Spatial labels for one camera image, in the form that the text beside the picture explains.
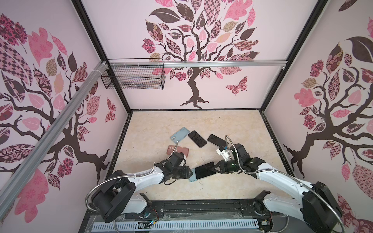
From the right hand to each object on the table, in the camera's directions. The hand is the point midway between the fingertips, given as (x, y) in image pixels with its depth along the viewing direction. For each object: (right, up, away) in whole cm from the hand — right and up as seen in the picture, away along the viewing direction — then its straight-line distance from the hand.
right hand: (212, 168), depth 79 cm
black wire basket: (-59, +64, +43) cm, 97 cm away
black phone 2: (-3, -5, +11) cm, 12 cm away
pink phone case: (-27, +7, +19) cm, 33 cm away
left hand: (-13, -7, +6) cm, 15 cm away
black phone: (+6, +12, +22) cm, 26 cm away
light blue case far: (-20, +16, +26) cm, 37 cm away
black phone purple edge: (-7, +14, +21) cm, 26 cm away
